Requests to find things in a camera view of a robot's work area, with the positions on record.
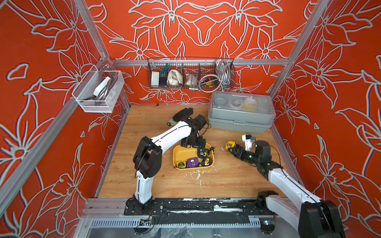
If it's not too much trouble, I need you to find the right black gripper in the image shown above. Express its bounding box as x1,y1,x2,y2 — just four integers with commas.
227,147,261,166

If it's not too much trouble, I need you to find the yellow plastic storage tray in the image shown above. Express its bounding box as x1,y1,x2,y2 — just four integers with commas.
173,143,215,171

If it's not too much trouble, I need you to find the purple tape measure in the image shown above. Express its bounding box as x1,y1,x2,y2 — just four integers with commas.
187,157,199,168

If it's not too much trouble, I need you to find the small black yellow tape measure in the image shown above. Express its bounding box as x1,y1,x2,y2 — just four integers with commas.
201,157,213,167

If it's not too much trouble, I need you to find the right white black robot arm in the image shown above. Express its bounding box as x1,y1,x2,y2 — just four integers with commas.
225,139,346,238

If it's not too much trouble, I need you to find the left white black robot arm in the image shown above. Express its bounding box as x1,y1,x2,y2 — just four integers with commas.
133,115,210,209

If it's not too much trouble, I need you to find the white box in basket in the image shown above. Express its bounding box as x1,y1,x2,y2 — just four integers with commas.
151,71,160,87

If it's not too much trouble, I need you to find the black green work glove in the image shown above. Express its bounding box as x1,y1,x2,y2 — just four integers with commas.
167,108,193,127

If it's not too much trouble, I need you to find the grey plastic lidded toolbox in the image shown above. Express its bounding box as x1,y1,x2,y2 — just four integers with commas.
208,91,276,134

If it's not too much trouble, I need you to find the white cloth in basket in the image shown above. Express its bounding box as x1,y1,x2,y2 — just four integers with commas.
167,69,184,86

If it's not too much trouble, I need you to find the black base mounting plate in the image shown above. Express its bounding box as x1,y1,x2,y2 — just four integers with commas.
124,197,274,216

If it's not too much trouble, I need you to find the white adapter in side basket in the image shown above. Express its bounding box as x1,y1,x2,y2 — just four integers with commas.
93,76,111,97

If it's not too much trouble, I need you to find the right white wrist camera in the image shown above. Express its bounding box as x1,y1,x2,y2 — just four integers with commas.
242,134,256,151

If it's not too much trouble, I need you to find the coiled grey cable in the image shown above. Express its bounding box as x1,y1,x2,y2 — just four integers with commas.
198,59,232,93

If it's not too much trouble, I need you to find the black wire wall basket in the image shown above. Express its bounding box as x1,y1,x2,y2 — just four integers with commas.
147,57,236,93

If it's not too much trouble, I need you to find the white wire side basket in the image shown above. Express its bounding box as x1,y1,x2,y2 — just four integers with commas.
72,66,124,113

